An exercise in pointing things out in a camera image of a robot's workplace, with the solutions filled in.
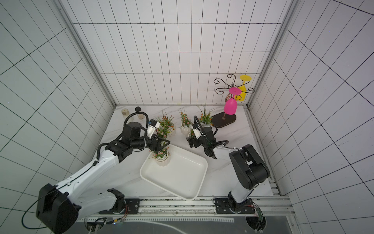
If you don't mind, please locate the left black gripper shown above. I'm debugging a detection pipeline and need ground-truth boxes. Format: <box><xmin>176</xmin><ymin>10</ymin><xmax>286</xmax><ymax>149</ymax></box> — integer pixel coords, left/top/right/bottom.
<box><xmin>132</xmin><ymin>133</ymin><xmax>170</xmax><ymax>152</ymax></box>

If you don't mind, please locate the pink flower white pot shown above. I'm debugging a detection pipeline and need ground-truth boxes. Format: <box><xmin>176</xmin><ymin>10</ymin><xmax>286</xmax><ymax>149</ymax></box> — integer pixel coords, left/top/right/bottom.
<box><xmin>151</xmin><ymin>147</ymin><xmax>170</xmax><ymax>166</ymax></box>

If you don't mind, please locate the red flower white pot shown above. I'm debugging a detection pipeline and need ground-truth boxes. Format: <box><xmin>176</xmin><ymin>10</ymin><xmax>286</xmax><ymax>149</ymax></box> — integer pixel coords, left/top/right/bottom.
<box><xmin>188</xmin><ymin>129</ymin><xmax>196</xmax><ymax>139</ymax></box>

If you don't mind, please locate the white rectangular storage tray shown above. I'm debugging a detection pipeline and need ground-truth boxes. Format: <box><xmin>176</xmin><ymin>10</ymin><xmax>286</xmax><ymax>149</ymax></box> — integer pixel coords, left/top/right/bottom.
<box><xmin>140</xmin><ymin>145</ymin><xmax>208</xmax><ymax>201</ymax></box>

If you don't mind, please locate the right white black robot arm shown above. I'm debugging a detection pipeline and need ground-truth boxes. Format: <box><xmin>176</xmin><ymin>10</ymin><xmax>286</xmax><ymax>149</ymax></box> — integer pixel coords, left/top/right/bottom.
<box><xmin>186</xmin><ymin>123</ymin><xmax>270</xmax><ymax>215</ymax></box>

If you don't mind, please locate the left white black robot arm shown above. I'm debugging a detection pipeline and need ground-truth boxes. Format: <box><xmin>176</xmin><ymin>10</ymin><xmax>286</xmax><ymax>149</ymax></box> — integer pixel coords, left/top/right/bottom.
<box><xmin>33</xmin><ymin>112</ymin><xmax>170</xmax><ymax>234</ymax></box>

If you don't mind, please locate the front left flower pot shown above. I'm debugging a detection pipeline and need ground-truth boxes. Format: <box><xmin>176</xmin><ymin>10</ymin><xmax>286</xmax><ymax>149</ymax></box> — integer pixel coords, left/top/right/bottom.
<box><xmin>157</xmin><ymin>126</ymin><xmax>171</xmax><ymax>139</ymax></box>

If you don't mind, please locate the back left flower pot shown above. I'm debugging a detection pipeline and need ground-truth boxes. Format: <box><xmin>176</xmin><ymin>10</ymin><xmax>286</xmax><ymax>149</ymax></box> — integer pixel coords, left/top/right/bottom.
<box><xmin>156</xmin><ymin>113</ymin><xmax>175</xmax><ymax>136</ymax></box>

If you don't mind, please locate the back right flower pot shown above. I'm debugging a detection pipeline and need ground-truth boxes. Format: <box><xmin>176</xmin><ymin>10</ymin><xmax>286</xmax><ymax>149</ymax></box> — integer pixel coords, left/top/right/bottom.
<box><xmin>198</xmin><ymin>106</ymin><xmax>214</xmax><ymax>126</ymax></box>

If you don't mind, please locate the black metal glass rack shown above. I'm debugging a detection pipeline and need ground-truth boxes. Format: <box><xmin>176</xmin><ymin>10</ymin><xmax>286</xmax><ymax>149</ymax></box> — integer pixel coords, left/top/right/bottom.
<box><xmin>212</xmin><ymin>74</ymin><xmax>254</xmax><ymax>128</ymax></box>

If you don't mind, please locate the back middle flower pot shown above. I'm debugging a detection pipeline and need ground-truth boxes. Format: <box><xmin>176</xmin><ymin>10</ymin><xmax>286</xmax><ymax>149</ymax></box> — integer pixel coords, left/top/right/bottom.
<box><xmin>180</xmin><ymin>109</ymin><xmax>192</xmax><ymax>136</ymax></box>

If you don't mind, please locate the white spice jar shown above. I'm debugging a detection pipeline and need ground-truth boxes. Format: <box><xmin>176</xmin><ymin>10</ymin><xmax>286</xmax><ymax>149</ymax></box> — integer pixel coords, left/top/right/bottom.
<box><xmin>121</xmin><ymin>108</ymin><xmax>133</xmax><ymax>122</ymax></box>

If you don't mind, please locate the pink wine glass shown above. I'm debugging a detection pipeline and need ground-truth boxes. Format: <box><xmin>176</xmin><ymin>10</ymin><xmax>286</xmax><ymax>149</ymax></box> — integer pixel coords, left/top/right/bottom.
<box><xmin>224</xmin><ymin>87</ymin><xmax>242</xmax><ymax>115</ymax></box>

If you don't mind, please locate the yellow wine glass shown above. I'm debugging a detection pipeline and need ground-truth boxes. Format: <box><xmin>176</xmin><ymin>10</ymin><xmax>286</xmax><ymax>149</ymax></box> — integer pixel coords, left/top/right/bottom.
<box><xmin>235</xmin><ymin>75</ymin><xmax>252</xmax><ymax>102</ymax></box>

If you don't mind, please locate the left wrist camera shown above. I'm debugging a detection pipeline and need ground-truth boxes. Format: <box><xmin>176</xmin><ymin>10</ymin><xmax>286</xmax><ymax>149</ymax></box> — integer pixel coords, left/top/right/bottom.
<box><xmin>147</xmin><ymin>119</ymin><xmax>161</xmax><ymax>138</ymax></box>

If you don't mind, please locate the aluminium mounting rail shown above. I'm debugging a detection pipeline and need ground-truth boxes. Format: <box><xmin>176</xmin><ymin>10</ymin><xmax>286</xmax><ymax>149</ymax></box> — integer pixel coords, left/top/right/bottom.
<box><xmin>78</xmin><ymin>197</ymin><xmax>296</xmax><ymax>222</ymax></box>

